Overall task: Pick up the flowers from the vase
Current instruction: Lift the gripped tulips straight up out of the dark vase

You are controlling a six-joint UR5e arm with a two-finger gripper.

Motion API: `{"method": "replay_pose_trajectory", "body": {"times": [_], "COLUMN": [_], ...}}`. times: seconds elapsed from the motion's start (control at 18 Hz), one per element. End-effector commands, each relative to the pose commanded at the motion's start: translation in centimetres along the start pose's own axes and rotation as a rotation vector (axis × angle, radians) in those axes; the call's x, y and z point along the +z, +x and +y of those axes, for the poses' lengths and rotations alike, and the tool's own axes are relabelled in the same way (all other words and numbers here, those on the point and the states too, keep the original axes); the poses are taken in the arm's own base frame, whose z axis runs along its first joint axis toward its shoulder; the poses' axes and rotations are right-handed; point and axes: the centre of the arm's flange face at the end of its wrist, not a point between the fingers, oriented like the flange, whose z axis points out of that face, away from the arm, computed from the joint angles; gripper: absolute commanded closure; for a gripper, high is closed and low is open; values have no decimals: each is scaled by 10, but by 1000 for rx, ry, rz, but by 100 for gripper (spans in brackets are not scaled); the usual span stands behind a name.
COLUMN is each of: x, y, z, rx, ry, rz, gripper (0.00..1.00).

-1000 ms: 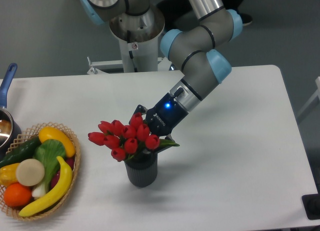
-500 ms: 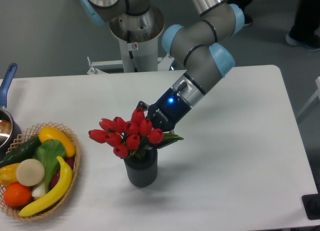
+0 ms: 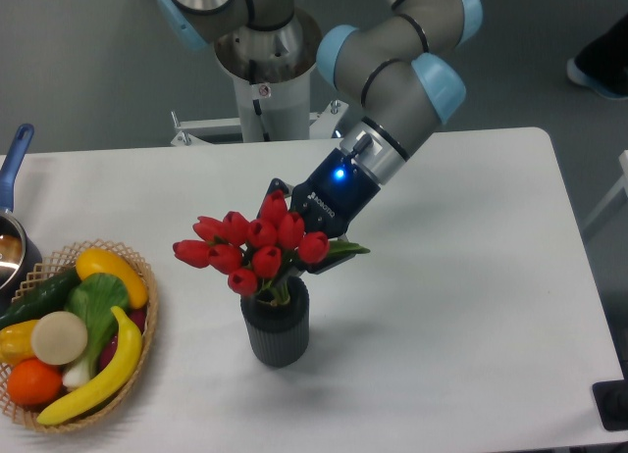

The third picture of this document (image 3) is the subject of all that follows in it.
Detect green cucumber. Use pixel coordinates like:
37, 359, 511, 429
1, 267, 80, 328

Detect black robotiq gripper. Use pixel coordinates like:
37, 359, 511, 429
257, 149, 380, 274

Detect beige round disc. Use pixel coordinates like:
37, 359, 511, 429
30, 311, 88, 366

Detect yellow banana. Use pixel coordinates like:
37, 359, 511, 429
36, 306, 142, 427

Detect woven wicker basket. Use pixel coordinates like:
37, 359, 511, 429
1, 239, 158, 433

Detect dark grey ribbed vase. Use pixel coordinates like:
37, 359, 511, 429
240, 277, 310, 368

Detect red tulip bouquet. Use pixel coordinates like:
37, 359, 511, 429
173, 190, 369, 307

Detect blue handled saucepan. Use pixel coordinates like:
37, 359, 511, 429
1, 124, 42, 314

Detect dark red vegetable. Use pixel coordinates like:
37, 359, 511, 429
98, 308, 146, 372

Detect orange fruit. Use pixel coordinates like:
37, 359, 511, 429
7, 358, 62, 406

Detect person's blue soled shoe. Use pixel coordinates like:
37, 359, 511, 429
566, 15, 627, 100

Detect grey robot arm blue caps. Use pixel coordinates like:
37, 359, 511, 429
157, 0, 483, 238

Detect green bok choy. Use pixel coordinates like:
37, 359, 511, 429
63, 273, 130, 390

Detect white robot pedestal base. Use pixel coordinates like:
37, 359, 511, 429
171, 71, 349, 146

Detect white furniture frame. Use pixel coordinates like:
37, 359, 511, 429
581, 150, 627, 242

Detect yellow bell pepper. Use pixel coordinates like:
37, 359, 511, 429
1, 320, 38, 366

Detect black device at table edge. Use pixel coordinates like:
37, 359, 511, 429
592, 379, 627, 431

